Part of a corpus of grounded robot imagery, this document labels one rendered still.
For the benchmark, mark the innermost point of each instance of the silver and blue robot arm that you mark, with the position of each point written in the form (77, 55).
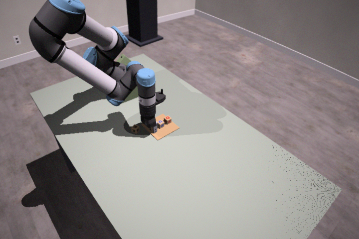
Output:
(97, 67)

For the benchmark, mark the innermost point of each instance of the tan flat mat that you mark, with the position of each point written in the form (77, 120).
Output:
(164, 131)

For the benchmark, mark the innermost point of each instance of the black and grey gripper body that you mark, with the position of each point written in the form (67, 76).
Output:
(148, 108)

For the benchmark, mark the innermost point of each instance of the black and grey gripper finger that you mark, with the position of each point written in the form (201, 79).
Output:
(155, 128)

